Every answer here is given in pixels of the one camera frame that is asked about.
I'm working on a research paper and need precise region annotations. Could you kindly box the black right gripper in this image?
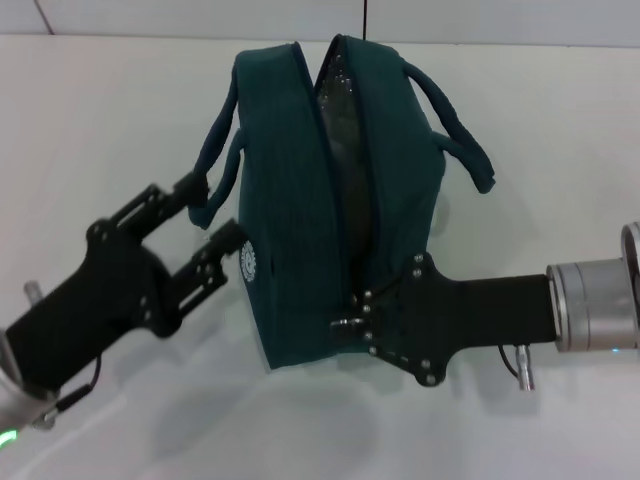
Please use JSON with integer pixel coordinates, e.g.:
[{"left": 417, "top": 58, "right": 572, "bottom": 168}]
[{"left": 328, "top": 251, "right": 557, "bottom": 390}]

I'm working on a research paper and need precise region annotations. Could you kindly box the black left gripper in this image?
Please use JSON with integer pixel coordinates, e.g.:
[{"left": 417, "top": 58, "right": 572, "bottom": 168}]
[{"left": 3, "top": 171, "right": 250, "bottom": 392}]

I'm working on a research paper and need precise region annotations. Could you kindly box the dark teal fabric bag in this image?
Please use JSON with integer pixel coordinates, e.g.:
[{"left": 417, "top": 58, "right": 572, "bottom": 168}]
[{"left": 188, "top": 33, "right": 497, "bottom": 371}]

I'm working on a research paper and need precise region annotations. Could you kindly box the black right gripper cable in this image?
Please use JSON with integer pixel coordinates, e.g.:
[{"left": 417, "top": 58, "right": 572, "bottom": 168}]
[{"left": 498, "top": 342, "right": 537, "bottom": 393}]

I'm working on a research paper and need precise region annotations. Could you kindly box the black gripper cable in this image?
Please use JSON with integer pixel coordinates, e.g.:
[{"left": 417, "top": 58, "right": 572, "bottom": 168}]
[
  {"left": 46, "top": 351, "right": 105, "bottom": 420},
  {"left": 498, "top": 342, "right": 537, "bottom": 393}
]

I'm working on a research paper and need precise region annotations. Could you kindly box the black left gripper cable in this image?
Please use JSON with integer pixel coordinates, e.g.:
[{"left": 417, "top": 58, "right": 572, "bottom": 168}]
[{"left": 46, "top": 351, "right": 105, "bottom": 420}]

